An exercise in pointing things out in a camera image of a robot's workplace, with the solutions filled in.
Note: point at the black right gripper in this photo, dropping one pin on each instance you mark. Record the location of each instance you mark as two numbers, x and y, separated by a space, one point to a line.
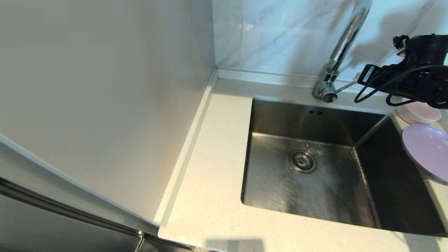
430 87

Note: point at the grey steel appliance door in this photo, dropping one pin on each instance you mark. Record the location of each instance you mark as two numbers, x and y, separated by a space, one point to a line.
52 234

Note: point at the round metal drain strainer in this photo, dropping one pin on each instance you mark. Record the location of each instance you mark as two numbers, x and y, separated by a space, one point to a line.
302 161

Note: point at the pink bowl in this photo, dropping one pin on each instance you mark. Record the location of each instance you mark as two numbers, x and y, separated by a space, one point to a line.
420 115

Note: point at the purple plate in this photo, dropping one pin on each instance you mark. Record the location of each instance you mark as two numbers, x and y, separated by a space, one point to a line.
427 150

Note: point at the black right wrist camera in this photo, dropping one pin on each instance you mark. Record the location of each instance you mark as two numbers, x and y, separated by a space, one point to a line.
376 77

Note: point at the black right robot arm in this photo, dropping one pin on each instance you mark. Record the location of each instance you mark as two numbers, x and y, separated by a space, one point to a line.
430 49

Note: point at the white tall cabinet side panel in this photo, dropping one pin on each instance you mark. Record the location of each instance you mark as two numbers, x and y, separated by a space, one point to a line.
105 87

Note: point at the chrome door trim bar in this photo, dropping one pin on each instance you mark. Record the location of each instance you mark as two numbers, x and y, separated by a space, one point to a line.
70 211

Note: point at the stainless steel sink basin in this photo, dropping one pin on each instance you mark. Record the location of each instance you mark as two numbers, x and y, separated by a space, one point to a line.
315 196

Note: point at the chrome kitchen faucet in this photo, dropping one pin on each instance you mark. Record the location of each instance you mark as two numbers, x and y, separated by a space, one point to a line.
346 38

